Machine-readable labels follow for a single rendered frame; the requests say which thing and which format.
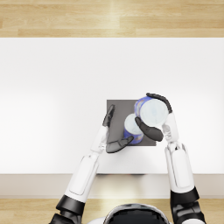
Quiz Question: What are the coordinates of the dark grey square mat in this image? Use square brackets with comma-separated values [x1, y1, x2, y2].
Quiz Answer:
[106, 99, 157, 147]

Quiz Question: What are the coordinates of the blue can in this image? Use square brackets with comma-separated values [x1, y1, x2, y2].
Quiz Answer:
[122, 113, 144, 145]
[134, 95, 170, 128]

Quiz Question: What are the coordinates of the dark round robot body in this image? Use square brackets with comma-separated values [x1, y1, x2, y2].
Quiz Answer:
[87, 203, 173, 224]

